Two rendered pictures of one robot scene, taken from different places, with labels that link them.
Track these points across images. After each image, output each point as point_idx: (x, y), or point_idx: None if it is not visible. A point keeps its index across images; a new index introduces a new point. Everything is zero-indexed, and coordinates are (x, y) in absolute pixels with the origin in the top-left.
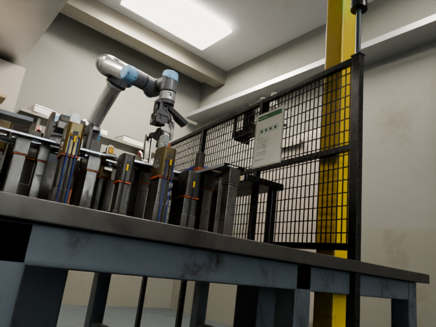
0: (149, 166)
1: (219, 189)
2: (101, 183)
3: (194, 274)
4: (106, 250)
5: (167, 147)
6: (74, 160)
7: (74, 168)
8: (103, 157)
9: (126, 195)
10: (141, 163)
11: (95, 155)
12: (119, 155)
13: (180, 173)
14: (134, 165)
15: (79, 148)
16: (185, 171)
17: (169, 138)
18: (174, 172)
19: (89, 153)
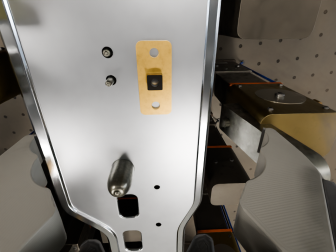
0: (167, 124)
1: None
2: (46, 169)
3: None
4: None
5: (330, 145)
6: (232, 227)
7: (85, 231)
8: (134, 222)
9: (221, 137)
10: (174, 149)
11: (142, 236)
12: (220, 204)
13: (252, 39)
14: (128, 155)
15: (236, 243)
16: (294, 38)
17: (320, 159)
18: (165, 18)
19: (145, 245)
